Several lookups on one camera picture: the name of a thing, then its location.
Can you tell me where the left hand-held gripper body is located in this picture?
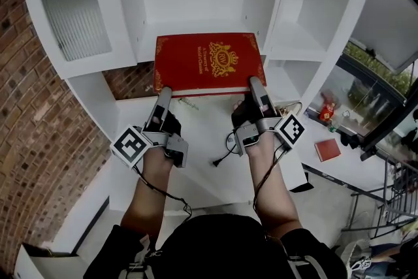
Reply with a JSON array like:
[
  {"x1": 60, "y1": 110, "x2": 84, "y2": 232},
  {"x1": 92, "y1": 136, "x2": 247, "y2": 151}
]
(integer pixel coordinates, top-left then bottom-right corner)
[{"x1": 110, "y1": 125, "x2": 189, "y2": 171}]

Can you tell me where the person's right hand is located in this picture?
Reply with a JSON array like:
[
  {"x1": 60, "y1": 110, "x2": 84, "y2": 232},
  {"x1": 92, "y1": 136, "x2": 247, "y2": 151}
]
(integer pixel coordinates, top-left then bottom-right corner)
[{"x1": 231, "y1": 96, "x2": 263, "y2": 132}]

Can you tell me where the right gripper thin cable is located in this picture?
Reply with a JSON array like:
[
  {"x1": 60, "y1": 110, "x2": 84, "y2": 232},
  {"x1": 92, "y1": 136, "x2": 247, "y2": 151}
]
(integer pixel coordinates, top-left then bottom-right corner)
[{"x1": 252, "y1": 142, "x2": 285, "y2": 218}]

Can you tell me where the black metal stair railing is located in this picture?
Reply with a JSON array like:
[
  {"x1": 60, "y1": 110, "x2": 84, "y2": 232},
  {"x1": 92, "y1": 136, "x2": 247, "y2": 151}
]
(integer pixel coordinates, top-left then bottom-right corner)
[{"x1": 341, "y1": 153, "x2": 418, "y2": 239}]

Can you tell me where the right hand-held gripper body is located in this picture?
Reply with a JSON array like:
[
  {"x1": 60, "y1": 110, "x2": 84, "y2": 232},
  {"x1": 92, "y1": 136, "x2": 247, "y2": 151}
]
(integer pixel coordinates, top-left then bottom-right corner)
[{"x1": 233, "y1": 113, "x2": 306, "y2": 157}]

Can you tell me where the small black object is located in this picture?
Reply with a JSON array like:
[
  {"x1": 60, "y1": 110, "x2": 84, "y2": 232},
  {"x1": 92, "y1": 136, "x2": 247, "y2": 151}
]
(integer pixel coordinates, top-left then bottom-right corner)
[{"x1": 339, "y1": 131, "x2": 361, "y2": 150}]

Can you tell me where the person's left forearm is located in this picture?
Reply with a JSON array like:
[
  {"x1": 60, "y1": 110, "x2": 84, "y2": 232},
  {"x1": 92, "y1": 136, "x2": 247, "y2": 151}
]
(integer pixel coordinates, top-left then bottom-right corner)
[{"x1": 120, "y1": 143, "x2": 174, "y2": 241}]

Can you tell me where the small plain red book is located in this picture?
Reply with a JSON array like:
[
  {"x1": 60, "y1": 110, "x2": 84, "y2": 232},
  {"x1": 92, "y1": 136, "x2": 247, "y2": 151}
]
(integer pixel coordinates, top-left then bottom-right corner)
[{"x1": 313, "y1": 138, "x2": 342, "y2": 163}]

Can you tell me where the person's left hand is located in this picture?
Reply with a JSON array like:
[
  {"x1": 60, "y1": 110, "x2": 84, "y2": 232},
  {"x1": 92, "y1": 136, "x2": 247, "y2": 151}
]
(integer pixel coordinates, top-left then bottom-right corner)
[{"x1": 162, "y1": 111, "x2": 182, "y2": 138}]

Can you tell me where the person's right forearm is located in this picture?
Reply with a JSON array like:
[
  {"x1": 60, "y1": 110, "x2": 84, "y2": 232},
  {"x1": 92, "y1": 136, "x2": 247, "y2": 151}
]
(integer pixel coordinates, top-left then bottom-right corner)
[{"x1": 244, "y1": 132, "x2": 303, "y2": 241}]

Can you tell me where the black metal window frame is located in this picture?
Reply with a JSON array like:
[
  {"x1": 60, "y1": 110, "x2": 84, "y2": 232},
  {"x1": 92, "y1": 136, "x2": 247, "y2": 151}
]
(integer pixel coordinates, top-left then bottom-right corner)
[{"x1": 360, "y1": 60, "x2": 418, "y2": 161}]

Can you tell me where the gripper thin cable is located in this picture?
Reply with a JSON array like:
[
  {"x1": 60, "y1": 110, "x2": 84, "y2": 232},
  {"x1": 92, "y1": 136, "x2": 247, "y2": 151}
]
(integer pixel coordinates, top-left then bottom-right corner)
[
  {"x1": 252, "y1": 142, "x2": 285, "y2": 218},
  {"x1": 133, "y1": 163, "x2": 194, "y2": 223}
]

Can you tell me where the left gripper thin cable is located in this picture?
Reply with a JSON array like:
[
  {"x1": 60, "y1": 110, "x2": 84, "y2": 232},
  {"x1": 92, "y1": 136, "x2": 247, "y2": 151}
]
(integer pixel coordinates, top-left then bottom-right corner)
[{"x1": 133, "y1": 163, "x2": 194, "y2": 223}]

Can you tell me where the large red gold-print book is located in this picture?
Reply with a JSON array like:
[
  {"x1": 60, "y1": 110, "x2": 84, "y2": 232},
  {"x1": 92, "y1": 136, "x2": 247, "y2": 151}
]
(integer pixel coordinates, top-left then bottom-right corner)
[{"x1": 152, "y1": 31, "x2": 267, "y2": 99}]

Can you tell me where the cardboard box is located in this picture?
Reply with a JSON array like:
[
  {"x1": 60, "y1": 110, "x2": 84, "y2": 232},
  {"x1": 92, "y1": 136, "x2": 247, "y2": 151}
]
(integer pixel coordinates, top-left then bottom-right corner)
[{"x1": 14, "y1": 241, "x2": 96, "y2": 279}]

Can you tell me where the ribbed glass cabinet door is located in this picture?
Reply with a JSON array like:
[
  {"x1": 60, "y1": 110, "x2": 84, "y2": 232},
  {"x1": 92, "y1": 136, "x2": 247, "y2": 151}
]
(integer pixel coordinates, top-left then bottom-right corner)
[{"x1": 19, "y1": 0, "x2": 138, "y2": 80}]

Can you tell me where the black power cable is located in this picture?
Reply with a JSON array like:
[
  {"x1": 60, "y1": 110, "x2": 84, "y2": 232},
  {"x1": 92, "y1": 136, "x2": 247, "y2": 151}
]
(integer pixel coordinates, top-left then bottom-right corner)
[{"x1": 212, "y1": 131, "x2": 243, "y2": 169}]

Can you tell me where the red drink bottle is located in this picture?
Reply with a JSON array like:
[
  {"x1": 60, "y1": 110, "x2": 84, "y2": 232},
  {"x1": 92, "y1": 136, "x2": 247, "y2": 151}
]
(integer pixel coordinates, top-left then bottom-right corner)
[{"x1": 318, "y1": 100, "x2": 338, "y2": 122}]

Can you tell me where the person's black-clothed torso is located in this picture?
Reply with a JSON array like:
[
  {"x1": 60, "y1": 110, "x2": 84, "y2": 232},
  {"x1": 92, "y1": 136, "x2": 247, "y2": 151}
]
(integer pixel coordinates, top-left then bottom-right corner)
[{"x1": 83, "y1": 214, "x2": 347, "y2": 279}]

